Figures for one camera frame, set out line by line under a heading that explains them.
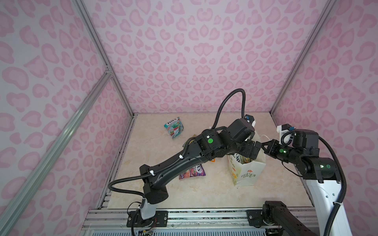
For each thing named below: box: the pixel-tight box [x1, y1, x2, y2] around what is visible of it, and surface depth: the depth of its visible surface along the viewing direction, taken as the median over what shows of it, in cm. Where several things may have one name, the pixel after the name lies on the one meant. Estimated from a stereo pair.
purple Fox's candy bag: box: [179, 163, 206, 180], surface depth 88 cm
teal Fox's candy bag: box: [163, 117, 185, 139], surface depth 111 cm
